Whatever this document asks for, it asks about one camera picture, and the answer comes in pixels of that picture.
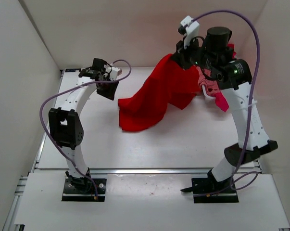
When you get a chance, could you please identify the red t shirt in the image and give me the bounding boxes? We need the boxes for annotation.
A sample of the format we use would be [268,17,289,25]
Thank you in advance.
[118,54,200,132]

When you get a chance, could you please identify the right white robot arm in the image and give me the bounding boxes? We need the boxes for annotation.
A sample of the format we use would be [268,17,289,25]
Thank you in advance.
[171,26,278,195]

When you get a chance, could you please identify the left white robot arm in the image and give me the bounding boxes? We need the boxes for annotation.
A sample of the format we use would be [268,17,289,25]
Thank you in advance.
[48,58,122,193]

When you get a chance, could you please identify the light pink t shirt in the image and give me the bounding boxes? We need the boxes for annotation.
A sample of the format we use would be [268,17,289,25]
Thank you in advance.
[197,67,220,92]

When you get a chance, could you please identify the white plastic basket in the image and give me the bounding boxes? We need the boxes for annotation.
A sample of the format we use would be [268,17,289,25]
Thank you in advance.
[201,84,217,100]

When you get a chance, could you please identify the magenta t shirt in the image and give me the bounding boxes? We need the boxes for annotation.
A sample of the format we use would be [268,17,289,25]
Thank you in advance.
[214,43,237,112]

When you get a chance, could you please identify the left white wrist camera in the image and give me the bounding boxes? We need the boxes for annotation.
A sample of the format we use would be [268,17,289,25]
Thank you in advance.
[104,66,122,81]

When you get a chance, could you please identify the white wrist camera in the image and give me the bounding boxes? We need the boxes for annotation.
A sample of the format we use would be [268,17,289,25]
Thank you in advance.
[178,16,200,49]
[104,66,122,81]

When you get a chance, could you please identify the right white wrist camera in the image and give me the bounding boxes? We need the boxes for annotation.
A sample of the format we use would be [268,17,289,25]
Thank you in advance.
[178,16,200,49]

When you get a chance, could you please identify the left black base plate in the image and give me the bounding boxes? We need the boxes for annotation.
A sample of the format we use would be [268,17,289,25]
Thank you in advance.
[62,177,107,202]

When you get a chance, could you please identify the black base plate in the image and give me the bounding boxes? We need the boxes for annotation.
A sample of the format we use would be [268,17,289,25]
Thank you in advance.
[62,177,107,202]
[180,178,239,204]

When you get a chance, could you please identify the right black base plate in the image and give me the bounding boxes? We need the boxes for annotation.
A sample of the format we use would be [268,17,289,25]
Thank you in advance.
[180,178,239,204]

